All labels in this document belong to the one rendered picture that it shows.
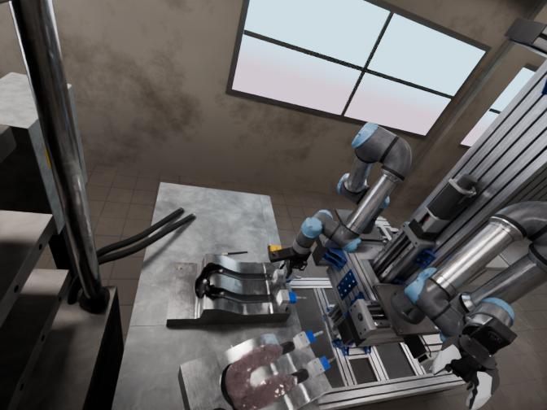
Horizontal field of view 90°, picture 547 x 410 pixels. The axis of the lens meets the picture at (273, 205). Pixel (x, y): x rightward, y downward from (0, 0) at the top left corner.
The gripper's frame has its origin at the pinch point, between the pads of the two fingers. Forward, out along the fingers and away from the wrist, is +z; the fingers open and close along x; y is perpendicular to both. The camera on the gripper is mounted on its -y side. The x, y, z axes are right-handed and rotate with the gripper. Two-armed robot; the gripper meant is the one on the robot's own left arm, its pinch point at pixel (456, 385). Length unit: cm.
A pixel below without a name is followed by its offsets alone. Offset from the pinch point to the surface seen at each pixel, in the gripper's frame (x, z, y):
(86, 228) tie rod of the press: 85, 45, 11
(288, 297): 52, -18, 47
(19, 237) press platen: 80, 59, 6
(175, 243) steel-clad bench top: 107, 9, 51
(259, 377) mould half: 35, 10, 52
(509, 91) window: 93, -364, -41
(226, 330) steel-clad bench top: 58, 8, 58
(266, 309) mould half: 54, -8, 50
